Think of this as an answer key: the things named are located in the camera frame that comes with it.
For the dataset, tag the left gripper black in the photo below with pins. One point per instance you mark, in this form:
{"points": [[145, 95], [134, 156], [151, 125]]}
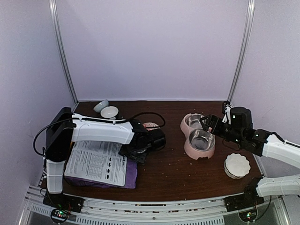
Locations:
{"points": [[124, 151]]}

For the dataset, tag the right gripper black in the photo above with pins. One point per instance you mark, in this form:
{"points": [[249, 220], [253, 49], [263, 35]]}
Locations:
{"points": [[217, 121]]}

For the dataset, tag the purple pet food bag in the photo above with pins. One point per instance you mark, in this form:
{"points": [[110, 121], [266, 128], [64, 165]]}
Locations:
{"points": [[99, 164]]}

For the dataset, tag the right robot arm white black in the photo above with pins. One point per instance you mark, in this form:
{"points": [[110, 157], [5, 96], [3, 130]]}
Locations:
{"points": [[237, 127]]}

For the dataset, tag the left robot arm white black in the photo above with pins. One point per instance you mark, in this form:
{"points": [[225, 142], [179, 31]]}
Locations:
{"points": [[67, 127]]}

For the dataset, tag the pink double pet feeder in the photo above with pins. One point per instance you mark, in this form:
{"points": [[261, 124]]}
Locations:
{"points": [[189, 150]]}

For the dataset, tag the rear steel feeder bowl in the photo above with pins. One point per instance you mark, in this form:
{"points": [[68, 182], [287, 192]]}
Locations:
{"points": [[193, 120]]}

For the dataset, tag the steel feeder bowl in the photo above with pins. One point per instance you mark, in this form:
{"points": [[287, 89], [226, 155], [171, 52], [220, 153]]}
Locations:
{"points": [[201, 140], [193, 120]]}

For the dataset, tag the red patterned small bowl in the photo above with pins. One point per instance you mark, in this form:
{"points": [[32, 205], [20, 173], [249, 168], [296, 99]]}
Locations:
{"points": [[149, 126]]}

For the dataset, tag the front steel feeder bowl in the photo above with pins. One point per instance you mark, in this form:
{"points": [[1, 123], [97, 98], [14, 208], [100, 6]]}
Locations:
{"points": [[201, 140]]}

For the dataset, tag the navy white ceramic bowl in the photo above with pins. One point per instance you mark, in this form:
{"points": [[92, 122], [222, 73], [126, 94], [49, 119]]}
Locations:
{"points": [[109, 112]]}

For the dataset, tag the pale blue ribbed bowl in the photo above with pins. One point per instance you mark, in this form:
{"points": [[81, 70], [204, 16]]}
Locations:
{"points": [[101, 105]]}

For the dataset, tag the white scalloped ceramic bowl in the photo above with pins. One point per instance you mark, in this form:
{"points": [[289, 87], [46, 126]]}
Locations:
{"points": [[236, 166]]}

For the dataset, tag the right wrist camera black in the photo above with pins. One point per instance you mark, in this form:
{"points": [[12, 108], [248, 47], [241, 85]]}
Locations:
{"points": [[226, 107]]}

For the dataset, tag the front aluminium rail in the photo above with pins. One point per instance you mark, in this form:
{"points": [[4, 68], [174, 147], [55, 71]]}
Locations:
{"points": [[211, 211]]}

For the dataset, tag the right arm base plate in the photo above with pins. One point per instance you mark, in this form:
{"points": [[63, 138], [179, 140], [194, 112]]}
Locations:
{"points": [[241, 202]]}

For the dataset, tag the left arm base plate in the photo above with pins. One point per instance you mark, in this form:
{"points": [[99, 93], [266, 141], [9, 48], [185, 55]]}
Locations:
{"points": [[64, 202]]}

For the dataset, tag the right aluminium frame post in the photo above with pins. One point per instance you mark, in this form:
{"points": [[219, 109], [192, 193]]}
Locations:
{"points": [[243, 48]]}

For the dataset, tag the aluminium frame post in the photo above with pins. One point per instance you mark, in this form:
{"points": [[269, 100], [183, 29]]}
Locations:
{"points": [[62, 54], [243, 48]]}

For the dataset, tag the left aluminium frame post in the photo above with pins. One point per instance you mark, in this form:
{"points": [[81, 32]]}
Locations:
{"points": [[62, 54]]}

